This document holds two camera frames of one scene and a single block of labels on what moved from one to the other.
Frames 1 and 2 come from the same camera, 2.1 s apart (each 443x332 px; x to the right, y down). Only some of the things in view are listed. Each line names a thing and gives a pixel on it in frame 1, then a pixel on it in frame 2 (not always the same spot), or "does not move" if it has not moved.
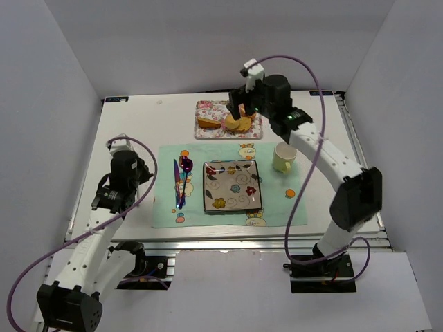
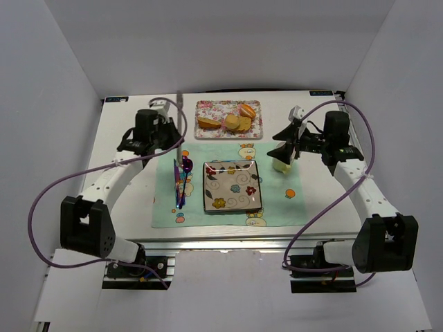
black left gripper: [140, 173] → [172, 137]
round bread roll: [230, 123] does not move
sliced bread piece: [245, 123] does not move
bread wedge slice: [208, 123] does not move
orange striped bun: [242, 111] does not move
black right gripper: [239, 100] → [297, 142]
